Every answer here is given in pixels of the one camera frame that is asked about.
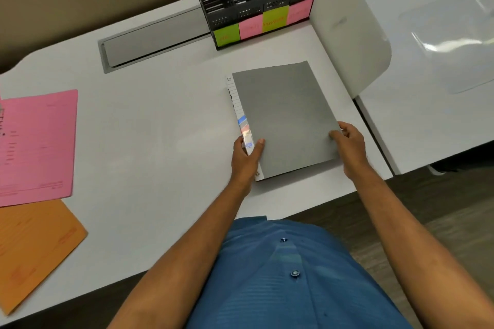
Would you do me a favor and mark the green sticky note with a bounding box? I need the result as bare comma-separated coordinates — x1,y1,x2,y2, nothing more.
262,5,290,34
213,24,241,48

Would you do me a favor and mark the person's right hand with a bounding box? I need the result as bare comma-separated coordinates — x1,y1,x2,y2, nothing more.
328,121,370,181

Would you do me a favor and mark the white desk divider panel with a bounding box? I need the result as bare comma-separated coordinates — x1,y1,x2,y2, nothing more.
308,0,393,100

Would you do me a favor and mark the grey file folder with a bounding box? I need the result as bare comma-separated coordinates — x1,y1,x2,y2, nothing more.
226,61,344,182

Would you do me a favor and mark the blue button shirt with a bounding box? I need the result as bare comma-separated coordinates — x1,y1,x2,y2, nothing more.
186,216,414,329

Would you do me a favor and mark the grey desk cable tray cover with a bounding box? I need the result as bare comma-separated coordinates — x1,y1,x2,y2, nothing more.
98,6,212,75

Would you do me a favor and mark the clear plastic sheet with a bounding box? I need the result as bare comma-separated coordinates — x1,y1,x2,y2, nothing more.
398,0,494,95

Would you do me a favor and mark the pink paper folder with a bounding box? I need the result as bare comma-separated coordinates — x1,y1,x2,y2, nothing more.
0,89,79,208

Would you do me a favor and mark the person's right forearm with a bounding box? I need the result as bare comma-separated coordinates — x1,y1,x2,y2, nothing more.
343,166,494,329

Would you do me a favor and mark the person's left hand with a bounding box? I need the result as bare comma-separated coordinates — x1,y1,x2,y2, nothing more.
231,135,266,188

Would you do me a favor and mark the person's left forearm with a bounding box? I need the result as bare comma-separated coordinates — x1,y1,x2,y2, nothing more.
107,180,255,329

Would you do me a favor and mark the pink sticky note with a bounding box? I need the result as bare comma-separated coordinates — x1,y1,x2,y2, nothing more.
287,0,315,26
239,15,265,40

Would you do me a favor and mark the orange paper folder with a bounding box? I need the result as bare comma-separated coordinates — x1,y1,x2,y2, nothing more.
0,199,89,317

